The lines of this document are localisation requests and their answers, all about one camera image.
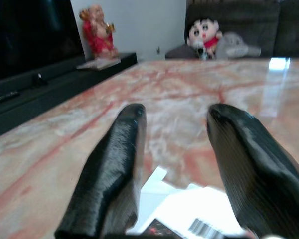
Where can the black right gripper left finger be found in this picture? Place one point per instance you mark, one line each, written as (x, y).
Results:
(109, 174)

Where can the dark fabric sofa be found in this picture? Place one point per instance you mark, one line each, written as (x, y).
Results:
(254, 22)

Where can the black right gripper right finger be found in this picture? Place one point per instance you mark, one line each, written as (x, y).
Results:
(259, 179)

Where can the cartoon boy plush doll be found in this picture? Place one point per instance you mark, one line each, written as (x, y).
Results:
(204, 35)

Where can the grey plush toy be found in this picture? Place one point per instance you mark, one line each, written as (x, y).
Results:
(235, 46)

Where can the black flat screen television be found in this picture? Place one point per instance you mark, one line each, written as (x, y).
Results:
(27, 32)

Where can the long black TV stand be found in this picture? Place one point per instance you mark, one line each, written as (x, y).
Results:
(54, 84)

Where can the white printed paper trash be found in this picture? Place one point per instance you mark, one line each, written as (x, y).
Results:
(179, 211)

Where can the red and gold figurine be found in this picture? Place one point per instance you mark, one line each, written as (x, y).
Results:
(99, 37)

